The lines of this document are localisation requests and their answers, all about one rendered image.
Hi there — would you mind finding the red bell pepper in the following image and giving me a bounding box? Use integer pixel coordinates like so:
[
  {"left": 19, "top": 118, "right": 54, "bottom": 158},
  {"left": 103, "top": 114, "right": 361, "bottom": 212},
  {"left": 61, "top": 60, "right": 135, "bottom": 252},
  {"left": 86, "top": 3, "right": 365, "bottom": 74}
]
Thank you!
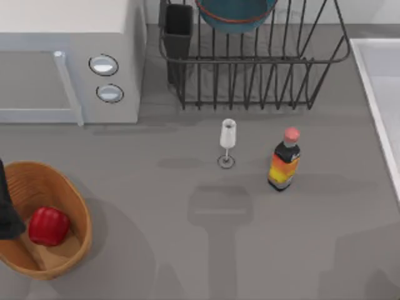
[{"left": 28, "top": 206, "right": 71, "bottom": 247}]

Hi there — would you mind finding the pale microwave oven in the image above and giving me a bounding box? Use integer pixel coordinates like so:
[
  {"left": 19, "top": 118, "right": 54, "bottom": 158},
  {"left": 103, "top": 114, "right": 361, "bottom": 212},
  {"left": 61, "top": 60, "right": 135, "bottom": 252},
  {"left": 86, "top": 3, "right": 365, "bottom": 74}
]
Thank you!
[{"left": 0, "top": 0, "right": 148, "bottom": 127}]

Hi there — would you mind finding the microwave oven door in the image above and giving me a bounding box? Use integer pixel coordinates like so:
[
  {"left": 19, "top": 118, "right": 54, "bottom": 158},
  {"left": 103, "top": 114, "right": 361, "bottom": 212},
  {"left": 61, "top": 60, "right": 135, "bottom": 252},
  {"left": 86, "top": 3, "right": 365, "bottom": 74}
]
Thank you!
[{"left": 0, "top": 51, "right": 83, "bottom": 124}]

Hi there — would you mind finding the wooden basket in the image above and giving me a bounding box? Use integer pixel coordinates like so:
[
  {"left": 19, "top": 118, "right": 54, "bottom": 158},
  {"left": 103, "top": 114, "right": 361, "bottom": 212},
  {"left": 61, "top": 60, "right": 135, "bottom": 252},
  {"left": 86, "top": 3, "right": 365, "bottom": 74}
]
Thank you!
[{"left": 0, "top": 161, "right": 93, "bottom": 281}]

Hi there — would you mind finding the round microwave knob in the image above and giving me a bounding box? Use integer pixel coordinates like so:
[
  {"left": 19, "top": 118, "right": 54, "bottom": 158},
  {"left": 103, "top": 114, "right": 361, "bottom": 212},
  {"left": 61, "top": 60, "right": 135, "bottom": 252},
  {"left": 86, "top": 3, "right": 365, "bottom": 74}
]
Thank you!
[
  {"left": 95, "top": 83, "right": 125, "bottom": 104},
  {"left": 88, "top": 54, "right": 119, "bottom": 77}
]

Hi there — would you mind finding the blue bowl with orange rim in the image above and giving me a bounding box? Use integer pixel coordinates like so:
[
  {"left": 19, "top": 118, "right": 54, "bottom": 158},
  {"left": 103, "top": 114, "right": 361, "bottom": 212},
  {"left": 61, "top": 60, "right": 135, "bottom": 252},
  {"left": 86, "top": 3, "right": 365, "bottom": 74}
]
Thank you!
[{"left": 194, "top": 0, "right": 279, "bottom": 34}]

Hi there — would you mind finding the black wire dish rack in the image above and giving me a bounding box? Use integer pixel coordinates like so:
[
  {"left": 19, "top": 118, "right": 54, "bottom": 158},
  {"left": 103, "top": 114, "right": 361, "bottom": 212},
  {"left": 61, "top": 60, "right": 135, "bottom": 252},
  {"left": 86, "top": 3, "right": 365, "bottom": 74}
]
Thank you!
[{"left": 157, "top": 0, "right": 351, "bottom": 111}]

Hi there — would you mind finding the black cutlery holder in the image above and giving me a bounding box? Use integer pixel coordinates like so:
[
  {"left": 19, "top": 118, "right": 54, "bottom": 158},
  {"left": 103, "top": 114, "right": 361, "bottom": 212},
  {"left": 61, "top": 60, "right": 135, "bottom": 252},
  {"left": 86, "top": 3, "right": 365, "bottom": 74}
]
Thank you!
[{"left": 158, "top": 3, "right": 194, "bottom": 84}]

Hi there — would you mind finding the black orange bottle pink cap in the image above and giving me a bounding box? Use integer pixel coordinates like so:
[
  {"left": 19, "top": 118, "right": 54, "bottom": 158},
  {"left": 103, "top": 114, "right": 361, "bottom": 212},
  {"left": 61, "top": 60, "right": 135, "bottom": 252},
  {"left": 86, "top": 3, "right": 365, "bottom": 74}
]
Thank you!
[{"left": 267, "top": 126, "right": 302, "bottom": 193}]

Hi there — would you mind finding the white wine glass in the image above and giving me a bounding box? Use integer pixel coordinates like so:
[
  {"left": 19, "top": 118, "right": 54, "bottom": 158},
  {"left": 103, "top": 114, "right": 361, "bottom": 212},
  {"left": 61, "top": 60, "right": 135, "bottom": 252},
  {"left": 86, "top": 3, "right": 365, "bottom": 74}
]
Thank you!
[{"left": 217, "top": 117, "right": 238, "bottom": 169}]

